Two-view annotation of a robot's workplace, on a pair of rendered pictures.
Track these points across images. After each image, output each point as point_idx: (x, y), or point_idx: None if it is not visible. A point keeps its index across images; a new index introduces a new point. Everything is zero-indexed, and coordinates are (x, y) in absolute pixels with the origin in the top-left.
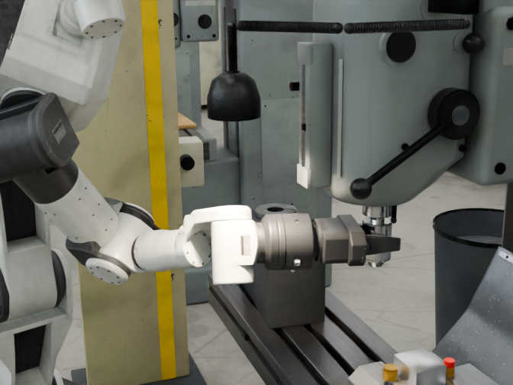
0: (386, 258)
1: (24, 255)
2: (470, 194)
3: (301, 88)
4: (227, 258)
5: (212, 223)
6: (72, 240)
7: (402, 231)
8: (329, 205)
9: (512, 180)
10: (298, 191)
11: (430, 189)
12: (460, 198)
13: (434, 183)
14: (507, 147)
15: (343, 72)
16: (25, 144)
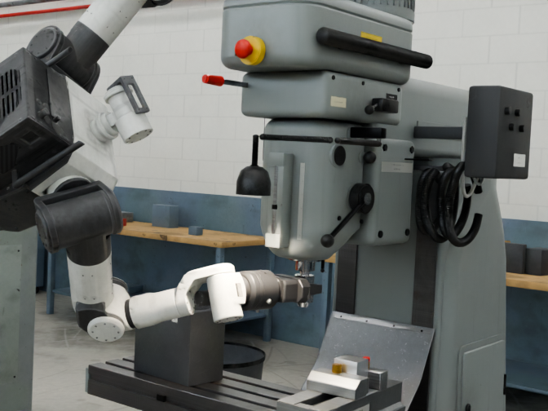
0: (312, 299)
1: None
2: (129, 355)
3: (272, 182)
4: (229, 298)
5: (213, 276)
6: (86, 302)
7: (79, 392)
8: (31, 360)
9: (383, 243)
10: (1, 345)
11: (86, 354)
12: (121, 359)
13: (88, 348)
14: (382, 221)
15: (305, 170)
16: (105, 214)
